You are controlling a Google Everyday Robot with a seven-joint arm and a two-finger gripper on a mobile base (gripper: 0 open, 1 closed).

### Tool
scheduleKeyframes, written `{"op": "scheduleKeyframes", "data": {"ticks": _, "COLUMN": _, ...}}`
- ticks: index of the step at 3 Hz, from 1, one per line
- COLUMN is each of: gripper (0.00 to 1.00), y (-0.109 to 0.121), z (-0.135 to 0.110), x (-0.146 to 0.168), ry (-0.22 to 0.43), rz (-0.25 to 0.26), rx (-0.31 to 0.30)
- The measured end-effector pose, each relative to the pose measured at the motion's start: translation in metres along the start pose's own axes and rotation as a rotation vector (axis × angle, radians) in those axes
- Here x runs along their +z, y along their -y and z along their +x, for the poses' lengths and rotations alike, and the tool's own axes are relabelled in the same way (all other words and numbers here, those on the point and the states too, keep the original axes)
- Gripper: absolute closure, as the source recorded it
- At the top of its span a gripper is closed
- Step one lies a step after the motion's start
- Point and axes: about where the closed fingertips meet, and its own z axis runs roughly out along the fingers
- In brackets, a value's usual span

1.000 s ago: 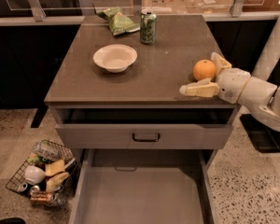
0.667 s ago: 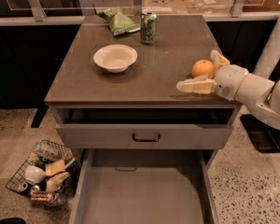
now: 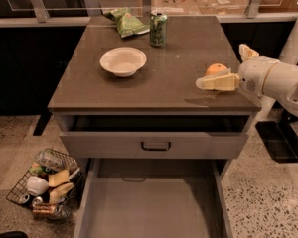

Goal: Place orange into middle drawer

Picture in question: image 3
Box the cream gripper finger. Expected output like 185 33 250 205
239 44 259 61
196 68 239 91

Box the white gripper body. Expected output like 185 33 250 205
238 56 280 105

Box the orange fruit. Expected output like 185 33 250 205
205 63 227 76

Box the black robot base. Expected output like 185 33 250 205
255 111 298 163

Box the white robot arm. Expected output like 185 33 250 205
196 18 298 117

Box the grey drawer cabinet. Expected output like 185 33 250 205
49 16 260 173

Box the grey top drawer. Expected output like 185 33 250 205
58 114 252 160

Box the grey drawer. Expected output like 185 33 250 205
74 159 233 238
58 114 252 160

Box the grey middle drawer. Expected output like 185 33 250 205
74 159 233 238

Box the green soda can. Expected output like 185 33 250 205
150 10 168 48

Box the white ceramic bowl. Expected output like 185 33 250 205
99 47 147 77

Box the green chip bag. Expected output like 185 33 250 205
103 7 150 38

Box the yellow sponge in basket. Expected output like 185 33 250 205
48 170 70 187

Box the clear plastic bottle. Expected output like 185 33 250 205
35 150 65 172

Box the white bowl in basket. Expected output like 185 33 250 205
26 176 49 196

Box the brown snack bar packet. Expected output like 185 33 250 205
33 203 56 216

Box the black wire basket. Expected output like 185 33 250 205
6 149 85 219

